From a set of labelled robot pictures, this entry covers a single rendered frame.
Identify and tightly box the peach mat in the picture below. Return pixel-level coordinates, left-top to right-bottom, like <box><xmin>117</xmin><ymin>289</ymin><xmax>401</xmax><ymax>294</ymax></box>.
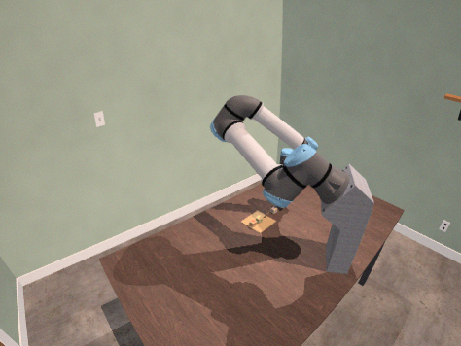
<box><xmin>241</xmin><ymin>211</ymin><xmax>276</xmax><ymax>233</ymax></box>

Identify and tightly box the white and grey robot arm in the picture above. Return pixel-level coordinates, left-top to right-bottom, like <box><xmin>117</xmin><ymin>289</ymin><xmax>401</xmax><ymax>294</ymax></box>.
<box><xmin>210</xmin><ymin>95</ymin><xmax>350</xmax><ymax>208</ymax></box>

